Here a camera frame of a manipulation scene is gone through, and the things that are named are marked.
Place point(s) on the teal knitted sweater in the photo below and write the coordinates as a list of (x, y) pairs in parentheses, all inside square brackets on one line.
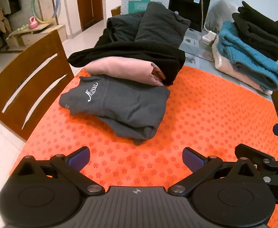
[(245, 52)]

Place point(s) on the brown wooden door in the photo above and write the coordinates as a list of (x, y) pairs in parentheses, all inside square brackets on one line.
[(89, 4)]

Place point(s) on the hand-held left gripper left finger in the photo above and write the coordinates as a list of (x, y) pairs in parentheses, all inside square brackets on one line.
[(78, 158)]

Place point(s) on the black fleece garment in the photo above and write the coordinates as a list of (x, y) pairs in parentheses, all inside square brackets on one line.
[(134, 51)]

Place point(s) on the pink kettlebell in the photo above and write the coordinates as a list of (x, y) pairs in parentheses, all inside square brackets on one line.
[(32, 23)]

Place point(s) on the orange flower-pattern mat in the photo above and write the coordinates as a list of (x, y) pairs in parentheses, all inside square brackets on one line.
[(212, 114)]

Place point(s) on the white power adapter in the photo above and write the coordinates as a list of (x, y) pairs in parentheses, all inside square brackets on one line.
[(209, 36)]

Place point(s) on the black water dispenser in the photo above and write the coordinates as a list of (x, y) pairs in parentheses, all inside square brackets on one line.
[(186, 7)]

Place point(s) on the colourful hula hoop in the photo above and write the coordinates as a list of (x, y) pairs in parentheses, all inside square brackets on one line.
[(57, 0)]

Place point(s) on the pale pink folded garment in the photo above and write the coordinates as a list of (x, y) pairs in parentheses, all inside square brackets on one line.
[(226, 66)]

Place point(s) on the dark grey folded pants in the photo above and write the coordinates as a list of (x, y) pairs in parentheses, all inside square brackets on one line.
[(158, 23)]

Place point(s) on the stack of black clothes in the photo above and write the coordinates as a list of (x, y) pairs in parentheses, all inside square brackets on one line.
[(260, 28)]

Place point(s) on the wall television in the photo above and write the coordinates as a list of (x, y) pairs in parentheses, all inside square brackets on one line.
[(13, 1)]

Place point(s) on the grey sweatshirt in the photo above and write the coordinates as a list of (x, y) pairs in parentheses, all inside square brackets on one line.
[(122, 106)]

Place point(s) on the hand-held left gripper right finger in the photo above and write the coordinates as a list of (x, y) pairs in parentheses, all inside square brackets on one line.
[(192, 159)]

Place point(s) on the light wooden low cabinet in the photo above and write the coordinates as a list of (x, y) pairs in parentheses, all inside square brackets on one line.
[(41, 34)]

